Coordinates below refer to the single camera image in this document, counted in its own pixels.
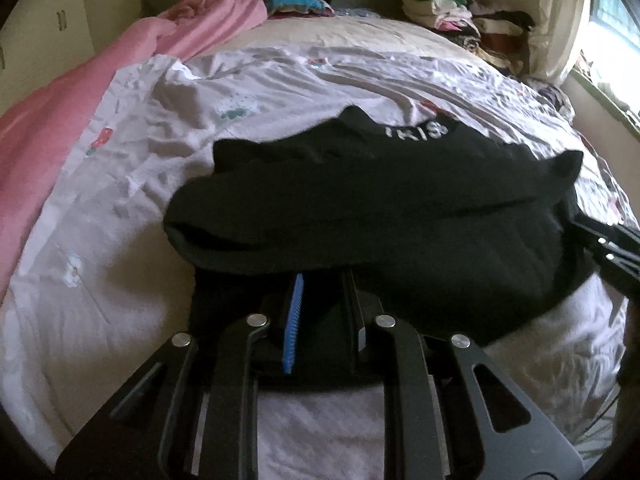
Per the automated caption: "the black IKISS sweatshirt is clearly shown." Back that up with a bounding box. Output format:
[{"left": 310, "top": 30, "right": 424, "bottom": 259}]
[{"left": 163, "top": 106, "right": 593, "bottom": 377}]

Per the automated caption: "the mixed folded clothes pile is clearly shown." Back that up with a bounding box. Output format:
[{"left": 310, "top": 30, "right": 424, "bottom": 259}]
[{"left": 401, "top": 0, "right": 535, "bottom": 77}]

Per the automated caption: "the striped folded clothes pile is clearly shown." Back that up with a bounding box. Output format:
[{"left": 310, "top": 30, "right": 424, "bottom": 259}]
[{"left": 264, "top": 0, "right": 334, "bottom": 16}]

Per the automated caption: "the strawberry print lilac quilt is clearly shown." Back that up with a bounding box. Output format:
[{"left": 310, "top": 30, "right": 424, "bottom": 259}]
[{"left": 1, "top": 47, "right": 636, "bottom": 479}]

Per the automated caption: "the barred window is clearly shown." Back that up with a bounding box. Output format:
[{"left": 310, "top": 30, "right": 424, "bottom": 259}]
[{"left": 575, "top": 0, "right": 639, "bottom": 130}]

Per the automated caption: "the cream curtain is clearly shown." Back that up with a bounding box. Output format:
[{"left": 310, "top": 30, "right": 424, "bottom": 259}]
[{"left": 528, "top": 0, "right": 591, "bottom": 86}]

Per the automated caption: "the pink blanket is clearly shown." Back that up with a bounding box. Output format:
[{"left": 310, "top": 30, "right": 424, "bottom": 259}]
[{"left": 1, "top": 0, "right": 268, "bottom": 287}]

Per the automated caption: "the beige bed sheet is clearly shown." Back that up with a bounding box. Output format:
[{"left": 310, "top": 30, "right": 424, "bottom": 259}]
[{"left": 208, "top": 16, "right": 485, "bottom": 66}]

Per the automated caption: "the cream wardrobe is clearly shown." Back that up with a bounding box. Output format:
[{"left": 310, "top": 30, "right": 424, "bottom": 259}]
[{"left": 1, "top": 0, "right": 94, "bottom": 112}]

